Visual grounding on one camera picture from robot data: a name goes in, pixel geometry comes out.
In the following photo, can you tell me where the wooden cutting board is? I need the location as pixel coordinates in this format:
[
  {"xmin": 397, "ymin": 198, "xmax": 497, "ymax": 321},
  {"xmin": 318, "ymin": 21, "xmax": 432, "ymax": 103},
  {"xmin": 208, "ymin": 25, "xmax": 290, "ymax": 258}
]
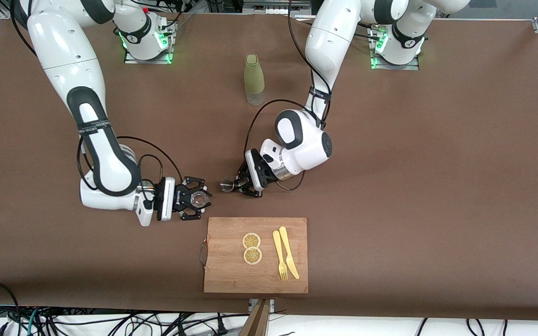
[{"xmin": 199, "ymin": 217, "xmax": 309, "ymax": 294}]

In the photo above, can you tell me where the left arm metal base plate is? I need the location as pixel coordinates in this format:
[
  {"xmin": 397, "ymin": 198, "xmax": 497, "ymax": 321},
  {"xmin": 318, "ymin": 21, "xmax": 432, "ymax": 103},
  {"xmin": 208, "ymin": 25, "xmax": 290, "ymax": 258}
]
[{"xmin": 371, "ymin": 26, "xmax": 420, "ymax": 70}]

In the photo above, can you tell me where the brown table cover sheet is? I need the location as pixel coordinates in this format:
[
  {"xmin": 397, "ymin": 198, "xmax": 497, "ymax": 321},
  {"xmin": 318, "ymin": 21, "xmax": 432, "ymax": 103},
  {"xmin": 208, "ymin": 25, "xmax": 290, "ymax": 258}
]
[{"xmin": 0, "ymin": 8, "xmax": 538, "ymax": 322}]

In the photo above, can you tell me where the yellow plastic fork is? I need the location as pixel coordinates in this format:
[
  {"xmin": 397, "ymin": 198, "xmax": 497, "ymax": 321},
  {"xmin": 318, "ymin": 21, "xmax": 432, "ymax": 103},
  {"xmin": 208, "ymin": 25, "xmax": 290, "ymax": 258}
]
[{"xmin": 272, "ymin": 230, "xmax": 289, "ymax": 281}]

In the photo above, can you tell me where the wooden post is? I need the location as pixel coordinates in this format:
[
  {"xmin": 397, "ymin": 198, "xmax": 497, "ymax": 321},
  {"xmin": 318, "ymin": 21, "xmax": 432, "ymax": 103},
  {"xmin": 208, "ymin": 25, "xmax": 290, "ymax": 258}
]
[{"xmin": 239, "ymin": 299, "xmax": 272, "ymax": 336}]

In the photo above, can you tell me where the clear glass measuring cup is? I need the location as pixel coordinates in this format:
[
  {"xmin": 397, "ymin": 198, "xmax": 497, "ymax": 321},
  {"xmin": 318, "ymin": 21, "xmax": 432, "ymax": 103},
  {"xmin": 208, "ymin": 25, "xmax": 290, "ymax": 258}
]
[{"xmin": 191, "ymin": 190, "xmax": 212, "ymax": 209}]

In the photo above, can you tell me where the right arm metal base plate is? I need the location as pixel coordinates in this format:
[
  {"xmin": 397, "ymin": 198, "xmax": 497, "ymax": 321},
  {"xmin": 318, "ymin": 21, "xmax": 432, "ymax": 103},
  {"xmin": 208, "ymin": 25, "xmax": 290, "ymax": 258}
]
[{"xmin": 124, "ymin": 21, "xmax": 174, "ymax": 64}]

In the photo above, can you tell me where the green sleeved glass bottle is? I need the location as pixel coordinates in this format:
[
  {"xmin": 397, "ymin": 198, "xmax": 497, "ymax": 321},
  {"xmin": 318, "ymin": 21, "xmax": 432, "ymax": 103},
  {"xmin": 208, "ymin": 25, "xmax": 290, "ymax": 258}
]
[{"xmin": 244, "ymin": 54, "xmax": 266, "ymax": 106}]

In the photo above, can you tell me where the small metal bracket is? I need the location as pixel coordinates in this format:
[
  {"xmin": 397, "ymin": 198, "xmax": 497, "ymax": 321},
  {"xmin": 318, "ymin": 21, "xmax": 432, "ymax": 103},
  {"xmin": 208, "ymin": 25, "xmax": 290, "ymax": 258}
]
[{"xmin": 249, "ymin": 299, "xmax": 275, "ymax": 314}]

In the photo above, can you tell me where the yellow plastic knife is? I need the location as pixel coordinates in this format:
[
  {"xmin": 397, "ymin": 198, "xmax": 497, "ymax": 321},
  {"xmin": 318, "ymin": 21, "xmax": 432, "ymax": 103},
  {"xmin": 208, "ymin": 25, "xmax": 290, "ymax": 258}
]
[{"xmin": 279, "ymin": 226, "xmax": 300, "ymax": 280}]

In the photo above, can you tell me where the grey power strip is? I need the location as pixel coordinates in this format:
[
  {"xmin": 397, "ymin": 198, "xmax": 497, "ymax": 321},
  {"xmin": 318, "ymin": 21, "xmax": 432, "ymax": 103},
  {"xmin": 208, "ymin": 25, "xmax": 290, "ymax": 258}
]
[{"xmin": 243, "ymin": 0, "xmax": 311, "ymax": 14}]

